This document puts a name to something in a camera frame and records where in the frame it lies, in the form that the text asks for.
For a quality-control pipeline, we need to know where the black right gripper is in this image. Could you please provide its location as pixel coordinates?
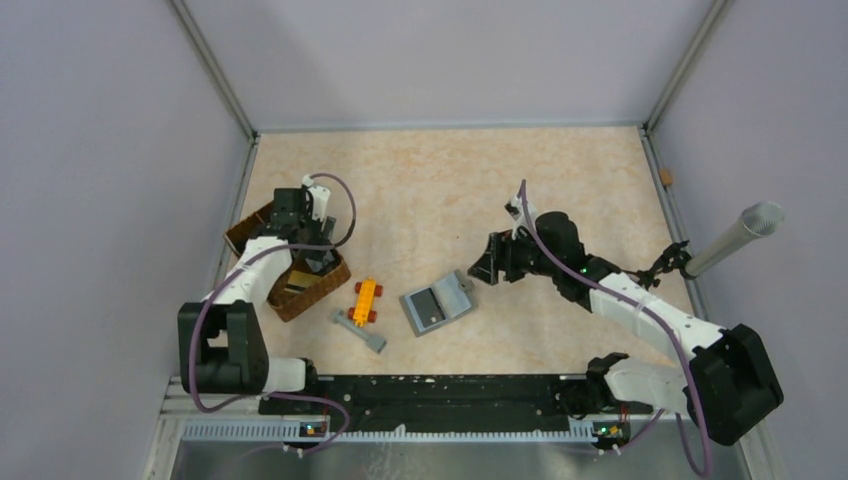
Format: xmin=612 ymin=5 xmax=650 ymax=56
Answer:
xmin=469 ymin=225 xmax=561 ymax=285

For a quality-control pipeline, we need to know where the brown woven divided basket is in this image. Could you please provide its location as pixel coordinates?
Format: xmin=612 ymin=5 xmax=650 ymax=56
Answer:
xmin=224 ymin=202 xmax=351 ymax=322

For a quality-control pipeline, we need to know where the grey card holder wallet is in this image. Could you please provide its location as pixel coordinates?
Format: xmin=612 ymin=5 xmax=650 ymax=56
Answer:
xmin=399 ymin=270 xmax=477 ymax=337

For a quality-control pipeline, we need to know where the black VIP credit card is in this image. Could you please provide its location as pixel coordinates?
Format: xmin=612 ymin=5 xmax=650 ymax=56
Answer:
xmin=410 ymin=288 xmax=447 ymax=330

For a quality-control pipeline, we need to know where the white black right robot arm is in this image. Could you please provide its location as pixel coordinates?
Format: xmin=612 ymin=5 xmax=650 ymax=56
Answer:
xmin=467 ymin=212 xmax=785 ymax=446

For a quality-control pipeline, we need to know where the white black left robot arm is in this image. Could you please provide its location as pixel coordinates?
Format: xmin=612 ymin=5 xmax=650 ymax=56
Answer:
xmin=177 ymin=184 xmax=331 ymax=414

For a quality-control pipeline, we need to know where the grey plastic toy bolt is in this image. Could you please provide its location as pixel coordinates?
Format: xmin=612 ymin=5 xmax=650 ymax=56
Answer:
xmin=330 ymin=309 xmax=387 ymax=354

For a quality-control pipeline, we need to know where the small wooden block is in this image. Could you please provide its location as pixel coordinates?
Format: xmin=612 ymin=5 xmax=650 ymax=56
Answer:
xmin=658 ymin=169 xmax=673 ymax=188

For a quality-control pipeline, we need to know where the silver metal tube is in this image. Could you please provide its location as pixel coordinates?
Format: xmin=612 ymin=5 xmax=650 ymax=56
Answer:
xmin=683 ymin=201 xmax=785 ymax=278

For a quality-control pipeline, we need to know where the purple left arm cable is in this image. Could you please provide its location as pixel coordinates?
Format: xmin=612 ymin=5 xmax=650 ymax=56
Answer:
xmin=188 ymin=172 xmax=358 ymax=458

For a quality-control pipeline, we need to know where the black clamp bracket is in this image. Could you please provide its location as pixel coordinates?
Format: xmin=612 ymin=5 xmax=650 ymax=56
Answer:
xmin=625 ymin=240 xmax=692 ymax=290

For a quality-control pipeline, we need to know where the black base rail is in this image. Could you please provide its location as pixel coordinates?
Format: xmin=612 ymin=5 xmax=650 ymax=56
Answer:
xmin=258 ymin=374 xmax=653 ymax=433

